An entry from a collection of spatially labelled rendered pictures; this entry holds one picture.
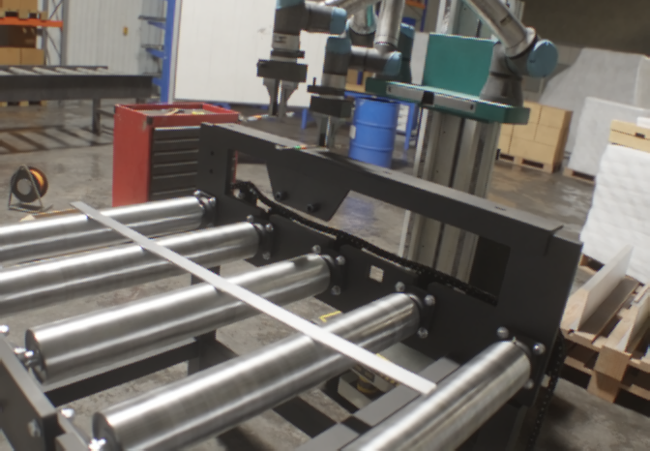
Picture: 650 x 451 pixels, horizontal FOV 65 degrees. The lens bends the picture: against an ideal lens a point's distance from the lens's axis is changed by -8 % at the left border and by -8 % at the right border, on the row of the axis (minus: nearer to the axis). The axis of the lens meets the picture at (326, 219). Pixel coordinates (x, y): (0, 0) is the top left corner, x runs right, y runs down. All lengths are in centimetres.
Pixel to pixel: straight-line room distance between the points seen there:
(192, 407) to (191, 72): 524
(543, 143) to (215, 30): 581
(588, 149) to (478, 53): 750
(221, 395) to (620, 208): 409
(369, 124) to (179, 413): 618
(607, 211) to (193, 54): 422
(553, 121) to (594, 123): 65
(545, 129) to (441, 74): 742
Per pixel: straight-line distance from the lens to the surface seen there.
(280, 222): 171
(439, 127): 228
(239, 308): 131
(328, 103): 167
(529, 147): 965
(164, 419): 91
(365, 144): 696
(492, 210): 128
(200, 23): 598
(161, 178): 358
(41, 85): 638
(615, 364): 298
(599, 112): 947
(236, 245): 165
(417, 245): 239
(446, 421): 98
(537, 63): 177
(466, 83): 214
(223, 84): 607
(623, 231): 471
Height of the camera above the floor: 147
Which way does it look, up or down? 18 degrees down
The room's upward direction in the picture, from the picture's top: 8 degrees clockwise
